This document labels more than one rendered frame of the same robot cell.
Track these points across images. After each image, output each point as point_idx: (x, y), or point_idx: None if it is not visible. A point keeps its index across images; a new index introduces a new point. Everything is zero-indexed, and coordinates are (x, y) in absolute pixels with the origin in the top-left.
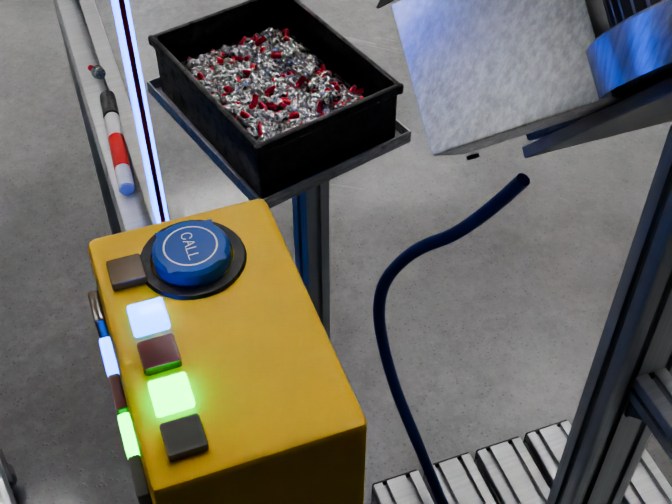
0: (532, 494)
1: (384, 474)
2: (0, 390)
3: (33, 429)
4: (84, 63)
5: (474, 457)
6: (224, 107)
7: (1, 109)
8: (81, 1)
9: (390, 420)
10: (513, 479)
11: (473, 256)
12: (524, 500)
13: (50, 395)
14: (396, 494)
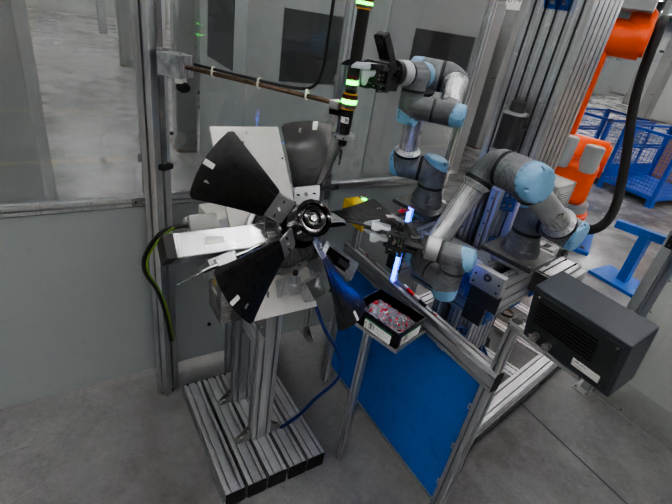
0: (266, 453)
1: (319, 477)
2: (480, 499)
3: (456, 483)
4: (440, 318)
5: (284, 488)
6: (396, 309)
7: None
8: (460, 339)
9: (320, 502)
10: (273, 458)
11: None
12: (269, 450)
13: (460, 499)
14: (315, 449)
